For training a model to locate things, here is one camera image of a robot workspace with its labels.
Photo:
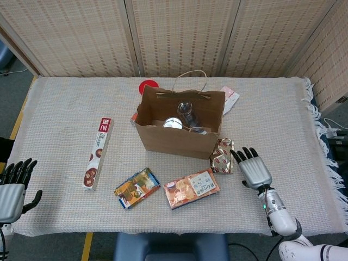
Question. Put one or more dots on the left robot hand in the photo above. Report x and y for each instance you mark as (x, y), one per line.
(11, 195)

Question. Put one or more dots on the long white cookie box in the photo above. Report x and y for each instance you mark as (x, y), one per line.
(99, 152)

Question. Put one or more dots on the woven folding screen panel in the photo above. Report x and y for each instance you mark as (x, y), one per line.
(329, 68)
(185, 35)
(272, 38)
(76, 38)

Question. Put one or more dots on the brown paper bag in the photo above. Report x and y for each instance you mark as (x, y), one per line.
(176, 144)

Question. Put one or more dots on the orange green folded carton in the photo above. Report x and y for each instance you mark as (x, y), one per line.
(136, 189)

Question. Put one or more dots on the white woven tablecloth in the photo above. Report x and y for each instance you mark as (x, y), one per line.
(68, 108)

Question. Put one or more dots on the red round lid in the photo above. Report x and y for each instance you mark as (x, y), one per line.
(145, 85)

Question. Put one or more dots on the orange cookie package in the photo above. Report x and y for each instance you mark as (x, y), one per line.
(187, 189)

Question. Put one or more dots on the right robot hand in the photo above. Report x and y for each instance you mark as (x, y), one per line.
(255, 171)

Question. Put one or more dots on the white power strip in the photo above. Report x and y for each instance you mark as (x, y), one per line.
(333, 132)

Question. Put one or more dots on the blue padded chair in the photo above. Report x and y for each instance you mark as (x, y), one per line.
(168, 247)

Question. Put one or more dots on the gold-red foil packet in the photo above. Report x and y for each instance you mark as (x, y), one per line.
(221, 157)

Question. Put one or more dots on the clear plastic bottle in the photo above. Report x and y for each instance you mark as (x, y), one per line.
(189, 115)

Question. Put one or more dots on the black box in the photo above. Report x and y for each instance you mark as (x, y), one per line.
(5, 149)

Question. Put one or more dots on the white pink packet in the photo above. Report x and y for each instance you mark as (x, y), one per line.
(231, 99)

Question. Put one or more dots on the black device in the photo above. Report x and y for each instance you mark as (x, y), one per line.
(340, 149)

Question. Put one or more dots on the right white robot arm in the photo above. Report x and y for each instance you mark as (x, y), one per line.
(280, 214)

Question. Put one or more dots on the green can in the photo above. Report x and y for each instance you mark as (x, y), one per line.
(173, 123)

